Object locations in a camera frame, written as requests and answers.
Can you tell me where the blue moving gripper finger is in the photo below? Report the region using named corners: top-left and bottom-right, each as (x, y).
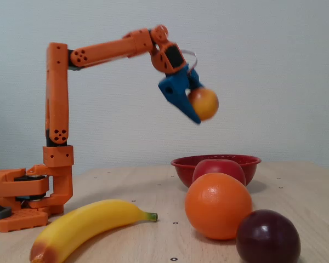
top-left (188, 68), bottom-right (205, 90)

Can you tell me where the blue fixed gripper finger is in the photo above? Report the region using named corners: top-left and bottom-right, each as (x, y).
top-left (169, 93), bottom-right (202, 125)

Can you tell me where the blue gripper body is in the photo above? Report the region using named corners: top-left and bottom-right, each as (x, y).
top-left (158, 64), bottom-right (192, 106)

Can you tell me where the yellow-orange toy peach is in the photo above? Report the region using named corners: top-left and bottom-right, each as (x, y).
top-left (188, 87), bottom-right (219, 121)

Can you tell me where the orange robot base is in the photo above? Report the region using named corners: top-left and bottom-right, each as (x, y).
top-left (0, 158), bottom-right (65, 233)

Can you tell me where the red speckled enamel bowl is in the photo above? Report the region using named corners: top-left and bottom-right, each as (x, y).
top-left (170, 155), bottom-right (262, 188)

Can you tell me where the red toy apple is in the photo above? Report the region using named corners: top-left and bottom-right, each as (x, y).
top-left (192, 158), bottom-right (247, 187)

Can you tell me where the toy orange fruit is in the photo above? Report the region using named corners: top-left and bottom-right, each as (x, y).
top-left (184, 172), bottom-right (253, 241)

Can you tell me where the yellow toy banana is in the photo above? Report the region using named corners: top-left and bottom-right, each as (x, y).
top-left (29, 199), bottom-right (158, 263)

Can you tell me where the dark purple toy plum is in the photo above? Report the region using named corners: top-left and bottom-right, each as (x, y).
top-left (235, 209), bottom-right (302, 263)

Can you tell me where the dark grey table clamp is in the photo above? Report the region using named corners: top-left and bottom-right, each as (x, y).
top-left (0, 199), bottom-right (13, 221)

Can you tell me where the white ribbon cable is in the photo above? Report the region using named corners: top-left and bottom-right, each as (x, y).
top-left (180, 49), bottom-right (198, 75)

